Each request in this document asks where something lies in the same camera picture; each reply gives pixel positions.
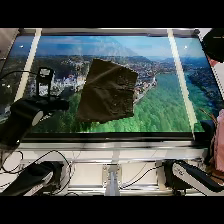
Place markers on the dark blue garment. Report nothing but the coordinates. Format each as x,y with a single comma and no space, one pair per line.
207,128

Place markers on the pink garment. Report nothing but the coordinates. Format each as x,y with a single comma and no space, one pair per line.
220,143

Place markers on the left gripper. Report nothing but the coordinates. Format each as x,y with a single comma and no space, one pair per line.
56,104

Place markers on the brown garment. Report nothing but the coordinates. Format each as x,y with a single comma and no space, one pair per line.
106,91

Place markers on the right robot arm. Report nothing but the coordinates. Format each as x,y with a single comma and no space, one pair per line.
191,176

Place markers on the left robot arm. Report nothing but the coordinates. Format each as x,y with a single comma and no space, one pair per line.
20,120

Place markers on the black garment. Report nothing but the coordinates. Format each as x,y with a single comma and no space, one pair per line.
215,43

